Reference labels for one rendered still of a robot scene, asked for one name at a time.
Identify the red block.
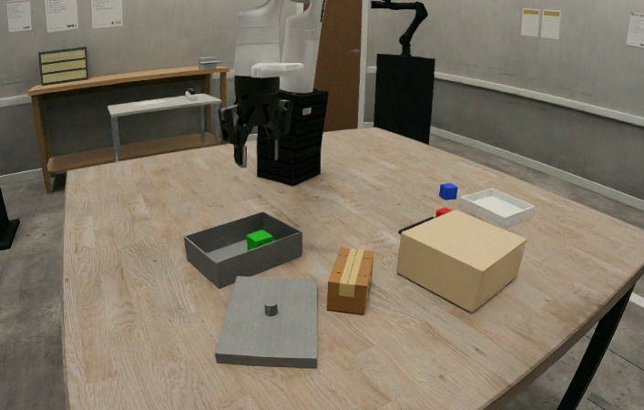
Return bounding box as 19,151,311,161
435,207,452,217

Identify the green block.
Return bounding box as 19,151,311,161
247,230,272,251

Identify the blue block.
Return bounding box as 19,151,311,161
439,183,458,200

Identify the brown cardboard box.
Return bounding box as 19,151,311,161
327,248,374,315

